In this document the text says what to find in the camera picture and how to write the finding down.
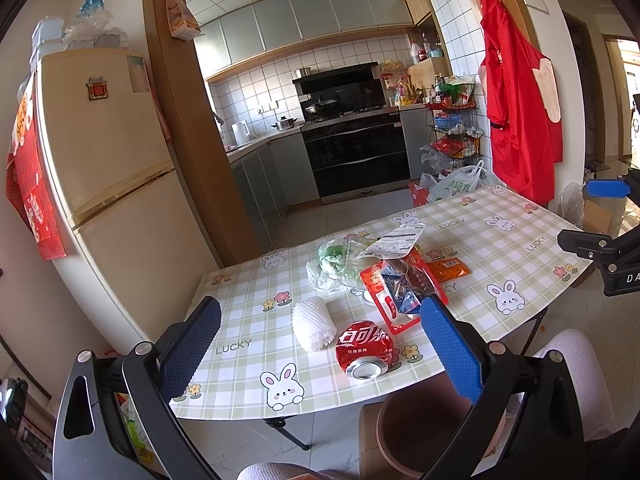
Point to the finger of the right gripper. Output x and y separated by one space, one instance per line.
608 188
586 245

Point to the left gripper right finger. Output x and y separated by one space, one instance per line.
458 358

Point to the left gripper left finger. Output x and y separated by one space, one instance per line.
183 346

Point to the blue patterned snack wrapper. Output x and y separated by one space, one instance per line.
407 284

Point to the red snack tray package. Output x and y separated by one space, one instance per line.
396 322

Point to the crushed red cola can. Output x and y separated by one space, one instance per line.
364 350

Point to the white printed wrapper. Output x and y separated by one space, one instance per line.
395 244

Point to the white green plastic bag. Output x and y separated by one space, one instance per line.
315 279

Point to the clear plastic clamshell container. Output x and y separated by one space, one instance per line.
338 261

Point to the brown trash bin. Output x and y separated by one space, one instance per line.
416 423

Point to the orange sauce sachet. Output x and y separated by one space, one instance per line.
448 269

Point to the person right knee white trousers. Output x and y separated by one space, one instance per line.
594 401

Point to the person knee white trousers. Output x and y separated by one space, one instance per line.
278 471
594 401

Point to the checkered bunny tablecloth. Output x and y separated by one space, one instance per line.
256 368

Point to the cream refrigerator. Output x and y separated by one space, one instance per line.
134 253

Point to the red hanging apron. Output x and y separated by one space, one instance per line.
522 105

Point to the person left knee white trousers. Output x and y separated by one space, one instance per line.
278 471

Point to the white shopping bag on floor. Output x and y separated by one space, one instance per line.
460 182

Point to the grey base cabinets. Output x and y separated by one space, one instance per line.
273 174

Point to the black oven range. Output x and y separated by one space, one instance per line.
353 139

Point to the red cloth on fridge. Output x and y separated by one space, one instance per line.
26 184

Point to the white electric kettle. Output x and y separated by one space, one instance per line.
241 132

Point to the steel cooking pot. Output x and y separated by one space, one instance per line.
284 123

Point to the grey upper cabinets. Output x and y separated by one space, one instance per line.
269 25

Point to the wire storage rack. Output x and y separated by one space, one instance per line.
454 140

